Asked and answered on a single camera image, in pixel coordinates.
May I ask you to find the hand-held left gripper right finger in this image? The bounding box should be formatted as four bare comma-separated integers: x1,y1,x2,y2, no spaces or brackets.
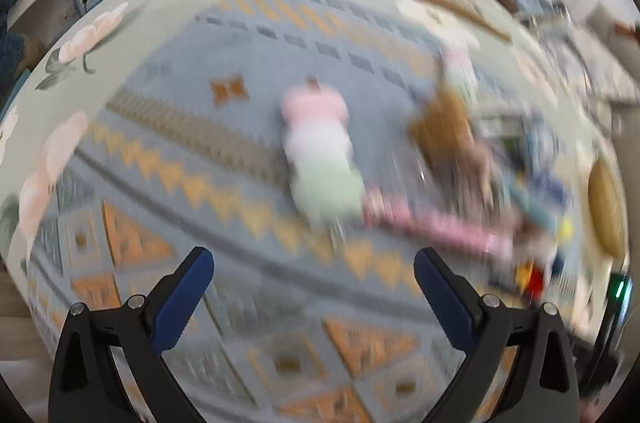
414,247,582,423

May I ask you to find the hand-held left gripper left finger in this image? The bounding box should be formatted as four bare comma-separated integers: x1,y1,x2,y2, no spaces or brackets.
47,247,216,423

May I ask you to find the round woven basket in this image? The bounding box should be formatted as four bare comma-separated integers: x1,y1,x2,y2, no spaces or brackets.
587,156,628,259

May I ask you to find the long pink packet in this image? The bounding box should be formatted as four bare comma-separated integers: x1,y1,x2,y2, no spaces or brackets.
362,190,513,261

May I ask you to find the blue patterned blanket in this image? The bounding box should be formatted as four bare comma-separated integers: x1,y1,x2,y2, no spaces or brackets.
20,0,566,423

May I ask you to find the pile of colourful small packets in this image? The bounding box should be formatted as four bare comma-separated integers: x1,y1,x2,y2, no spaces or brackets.
477,110,576,301

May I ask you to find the brown blurred item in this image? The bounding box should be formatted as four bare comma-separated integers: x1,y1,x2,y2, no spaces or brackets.
410,90,493,184

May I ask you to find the pink white green pastel packet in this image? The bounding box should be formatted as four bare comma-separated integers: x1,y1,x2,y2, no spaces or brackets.
280,78,366,224

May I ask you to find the wooden brush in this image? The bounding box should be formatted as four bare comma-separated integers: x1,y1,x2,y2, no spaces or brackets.
400,0,513,44

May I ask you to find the green floral bedsheet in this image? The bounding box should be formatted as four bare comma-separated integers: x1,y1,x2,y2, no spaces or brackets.
0,0,626,354

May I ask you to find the dark blue cloth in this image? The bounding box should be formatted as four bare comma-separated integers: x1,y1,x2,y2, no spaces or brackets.
0,0,31,79

